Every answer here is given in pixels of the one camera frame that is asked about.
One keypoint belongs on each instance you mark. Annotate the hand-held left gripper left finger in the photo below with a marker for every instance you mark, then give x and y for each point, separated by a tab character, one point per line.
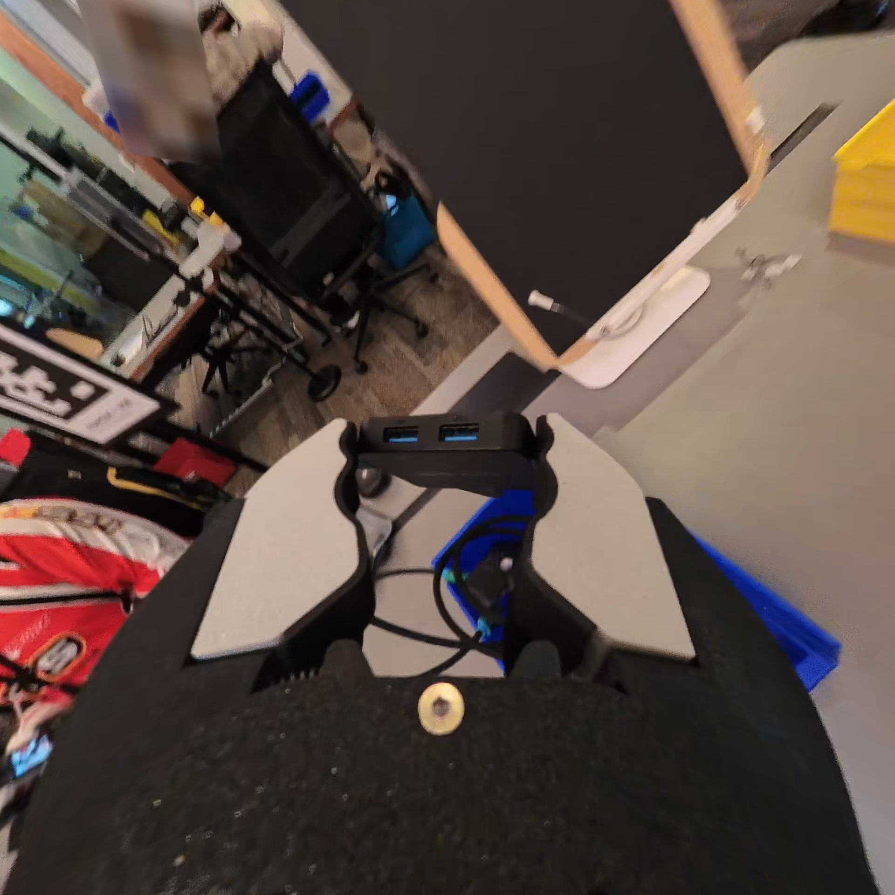
280	559

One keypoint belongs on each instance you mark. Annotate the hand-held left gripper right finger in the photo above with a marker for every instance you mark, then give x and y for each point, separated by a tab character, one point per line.
608	559

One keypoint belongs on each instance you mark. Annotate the blue plastic bin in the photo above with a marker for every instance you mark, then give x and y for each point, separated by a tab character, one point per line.
769	615

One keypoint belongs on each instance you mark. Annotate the black USB hub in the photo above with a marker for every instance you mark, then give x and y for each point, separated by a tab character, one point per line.
447	461

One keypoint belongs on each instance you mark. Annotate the yellow plastic bin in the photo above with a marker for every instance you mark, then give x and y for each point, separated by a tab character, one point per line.
867	182

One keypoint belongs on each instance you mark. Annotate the black round device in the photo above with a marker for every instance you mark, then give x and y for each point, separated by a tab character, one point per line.
370	482

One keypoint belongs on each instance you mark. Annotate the metal wheeled cart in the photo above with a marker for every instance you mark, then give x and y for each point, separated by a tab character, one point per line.
324	383

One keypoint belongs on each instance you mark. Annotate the small metal clips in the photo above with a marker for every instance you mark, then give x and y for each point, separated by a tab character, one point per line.
766	267

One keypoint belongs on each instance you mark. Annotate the teal bag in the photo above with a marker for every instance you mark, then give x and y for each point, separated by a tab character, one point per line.
405	231

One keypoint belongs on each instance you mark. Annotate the black office chair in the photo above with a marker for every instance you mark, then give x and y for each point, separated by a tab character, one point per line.
293	182

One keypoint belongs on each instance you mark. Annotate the black board with wooden frame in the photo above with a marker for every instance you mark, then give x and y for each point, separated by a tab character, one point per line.
524	140

